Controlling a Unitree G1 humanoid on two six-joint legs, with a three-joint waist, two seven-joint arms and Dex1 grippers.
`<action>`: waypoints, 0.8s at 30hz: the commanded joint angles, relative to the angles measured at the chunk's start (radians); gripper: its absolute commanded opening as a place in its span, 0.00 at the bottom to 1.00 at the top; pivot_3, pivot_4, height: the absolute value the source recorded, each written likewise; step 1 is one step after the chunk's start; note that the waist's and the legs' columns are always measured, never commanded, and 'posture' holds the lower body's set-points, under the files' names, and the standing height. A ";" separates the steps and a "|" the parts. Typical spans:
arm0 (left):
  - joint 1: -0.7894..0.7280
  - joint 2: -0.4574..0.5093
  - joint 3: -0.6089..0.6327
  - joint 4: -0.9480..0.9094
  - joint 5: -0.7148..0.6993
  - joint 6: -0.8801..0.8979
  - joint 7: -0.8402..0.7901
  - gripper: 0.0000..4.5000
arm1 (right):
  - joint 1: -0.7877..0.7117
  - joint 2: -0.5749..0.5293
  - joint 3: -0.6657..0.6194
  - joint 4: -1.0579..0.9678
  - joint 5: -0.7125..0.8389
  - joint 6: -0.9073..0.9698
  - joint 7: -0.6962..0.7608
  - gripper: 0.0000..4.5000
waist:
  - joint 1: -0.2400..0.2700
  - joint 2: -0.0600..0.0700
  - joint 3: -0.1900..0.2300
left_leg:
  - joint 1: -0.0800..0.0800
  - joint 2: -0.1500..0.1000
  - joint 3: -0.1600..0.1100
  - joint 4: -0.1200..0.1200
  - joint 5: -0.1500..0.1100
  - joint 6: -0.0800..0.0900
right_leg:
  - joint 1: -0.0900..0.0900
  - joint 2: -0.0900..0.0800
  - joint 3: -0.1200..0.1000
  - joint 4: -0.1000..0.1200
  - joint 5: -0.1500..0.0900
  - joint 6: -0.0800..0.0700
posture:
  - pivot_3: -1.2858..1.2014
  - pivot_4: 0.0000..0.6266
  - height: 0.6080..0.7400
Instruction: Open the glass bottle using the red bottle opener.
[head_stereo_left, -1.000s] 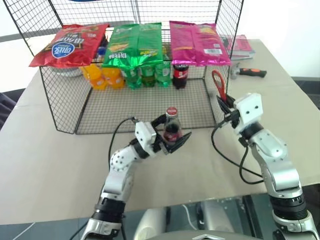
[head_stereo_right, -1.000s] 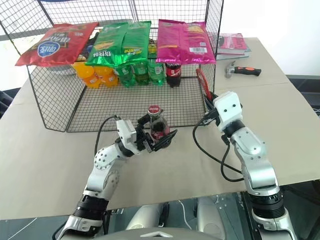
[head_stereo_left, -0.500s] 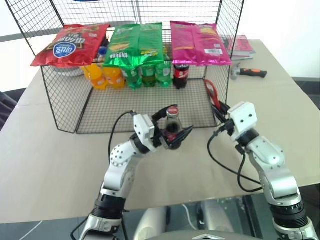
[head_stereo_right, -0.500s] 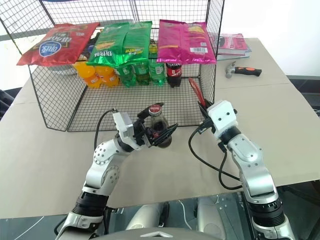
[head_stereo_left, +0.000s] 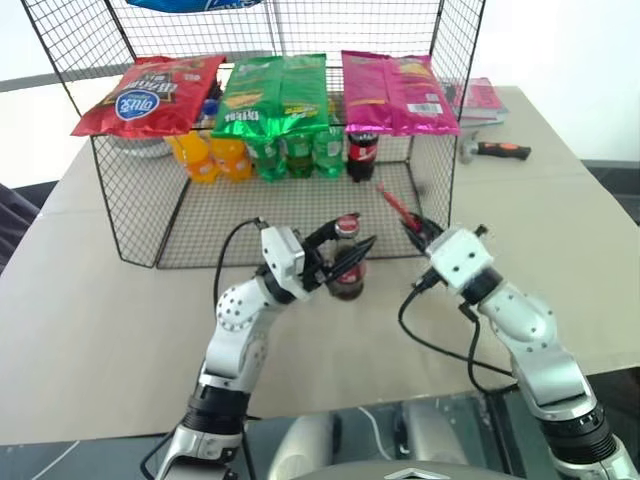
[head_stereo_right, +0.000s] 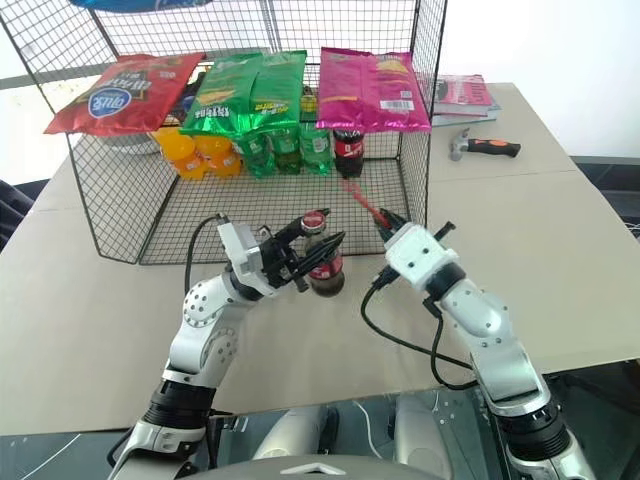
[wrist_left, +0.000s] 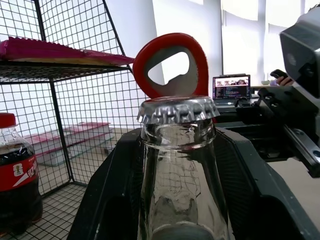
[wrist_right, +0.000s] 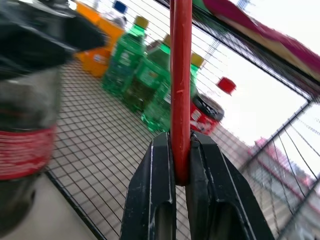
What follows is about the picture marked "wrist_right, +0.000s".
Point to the small blue square object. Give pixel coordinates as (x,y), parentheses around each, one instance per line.
(120,6)

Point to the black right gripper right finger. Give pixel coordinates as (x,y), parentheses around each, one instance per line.
(220,195)

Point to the magenta and tan board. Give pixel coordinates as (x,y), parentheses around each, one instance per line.
(270,37)

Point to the small red cap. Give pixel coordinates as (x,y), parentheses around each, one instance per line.
(226,85)

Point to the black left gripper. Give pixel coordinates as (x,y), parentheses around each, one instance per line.
(27,37)

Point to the green plastic bottle yellow cap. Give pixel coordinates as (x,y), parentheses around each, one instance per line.
(160,110)
(147,80)
(125,60)

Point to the glass cola bottle red label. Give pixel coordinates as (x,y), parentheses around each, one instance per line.
(25,140)

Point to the red soda can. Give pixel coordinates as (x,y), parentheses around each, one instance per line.
(203,112)

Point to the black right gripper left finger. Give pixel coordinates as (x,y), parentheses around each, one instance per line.
(147,190)

